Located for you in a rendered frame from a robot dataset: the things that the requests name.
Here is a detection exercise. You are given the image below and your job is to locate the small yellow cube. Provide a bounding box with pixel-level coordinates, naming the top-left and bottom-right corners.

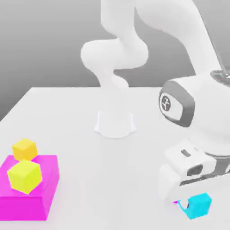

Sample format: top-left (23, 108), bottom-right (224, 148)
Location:
top-left (7, 159), bottom-right (43, 195)

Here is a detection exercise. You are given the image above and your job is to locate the small orange cube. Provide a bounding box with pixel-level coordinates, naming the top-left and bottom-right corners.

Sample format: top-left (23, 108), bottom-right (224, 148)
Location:
top-left (12, 138), bottom-right (38, 162)

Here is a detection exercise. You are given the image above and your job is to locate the large magenta box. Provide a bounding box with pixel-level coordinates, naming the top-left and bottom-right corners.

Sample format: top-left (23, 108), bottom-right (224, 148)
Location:
top-left (0, 155), bottom-right (60, 221)

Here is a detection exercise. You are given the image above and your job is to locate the small cyan cube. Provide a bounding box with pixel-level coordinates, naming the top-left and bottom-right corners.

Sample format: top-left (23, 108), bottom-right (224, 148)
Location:
top-left (180, 192), bottom-right (213, 220)

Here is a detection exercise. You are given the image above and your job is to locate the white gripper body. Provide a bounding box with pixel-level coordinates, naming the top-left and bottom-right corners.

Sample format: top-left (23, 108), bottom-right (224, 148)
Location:
top-left (159, 164), bottom-right (230, 203)

